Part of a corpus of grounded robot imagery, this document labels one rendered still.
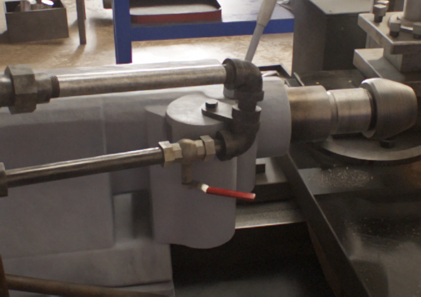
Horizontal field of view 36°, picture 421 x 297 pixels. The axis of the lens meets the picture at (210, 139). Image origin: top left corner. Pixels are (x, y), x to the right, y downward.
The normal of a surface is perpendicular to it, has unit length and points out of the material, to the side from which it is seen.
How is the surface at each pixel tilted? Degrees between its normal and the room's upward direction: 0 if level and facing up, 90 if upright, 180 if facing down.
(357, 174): 0
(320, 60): 90
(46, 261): 61
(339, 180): 0
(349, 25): 90
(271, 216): 0
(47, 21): 90
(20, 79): 56
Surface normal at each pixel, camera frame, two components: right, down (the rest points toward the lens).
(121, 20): 0.17, 0.46
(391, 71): 0.00, -0.88
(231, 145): 0.39, -0.03
